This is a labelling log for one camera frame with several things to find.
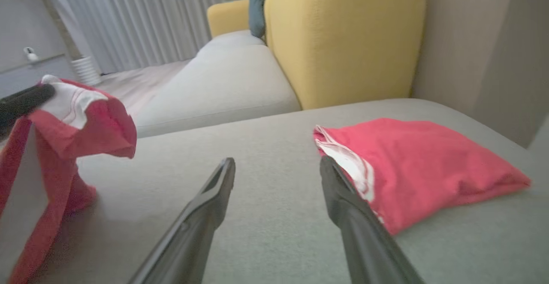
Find red Bulls shorts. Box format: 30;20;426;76
0;74;138;284

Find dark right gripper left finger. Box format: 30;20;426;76
128;157;237;284

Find white ribbed plant pot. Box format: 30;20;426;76
70;55;103;87

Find brown plant trunk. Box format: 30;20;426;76
31;0;84;61

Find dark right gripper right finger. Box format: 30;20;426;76
319;155;426;284

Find small yellow sofa cushion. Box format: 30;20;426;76
207;0;252;39

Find grey cabinet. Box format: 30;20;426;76
0;54;77;99

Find red Bulls 23 jersey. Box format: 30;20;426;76
313;118;533;236

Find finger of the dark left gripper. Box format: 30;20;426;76
0;84;57;127

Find teal pillow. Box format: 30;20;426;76
248;0;267;39

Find white pleated curtain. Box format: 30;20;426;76
38;0;275;75

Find large grey sofa seat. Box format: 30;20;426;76
0;98;549;284

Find large yellow sofa back cushion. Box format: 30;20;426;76
263;0;426;111

